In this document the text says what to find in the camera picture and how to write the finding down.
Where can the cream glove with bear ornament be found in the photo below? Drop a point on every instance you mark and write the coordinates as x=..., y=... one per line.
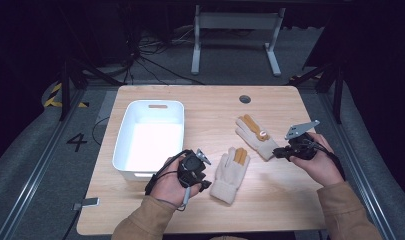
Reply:
x=253, y=136

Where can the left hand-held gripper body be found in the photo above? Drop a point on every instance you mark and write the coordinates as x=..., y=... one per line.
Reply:
x=190, y=170

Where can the person's right hand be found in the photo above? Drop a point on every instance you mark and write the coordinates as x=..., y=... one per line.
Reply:
x=323, y=166

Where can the grey metal desk frame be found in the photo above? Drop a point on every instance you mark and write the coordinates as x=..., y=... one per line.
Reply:
x=236, y=20

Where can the white plastic bin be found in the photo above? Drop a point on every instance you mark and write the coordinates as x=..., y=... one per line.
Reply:
x=150, y=146

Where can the aluminium floor rail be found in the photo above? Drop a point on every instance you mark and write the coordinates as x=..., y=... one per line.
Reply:
x=40, y=166
x=356, y=166

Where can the cream glove with brown fingers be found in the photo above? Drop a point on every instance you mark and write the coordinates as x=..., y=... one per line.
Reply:
x=228, y=176

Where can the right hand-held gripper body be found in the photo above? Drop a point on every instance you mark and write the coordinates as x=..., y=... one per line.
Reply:
x=303, y=148

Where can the person's left hand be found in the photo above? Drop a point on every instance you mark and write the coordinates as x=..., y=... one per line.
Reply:
x=168, y=188

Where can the black metal stand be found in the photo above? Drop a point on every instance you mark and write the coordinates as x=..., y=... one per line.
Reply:
x=338, y=90
x=65, y=90

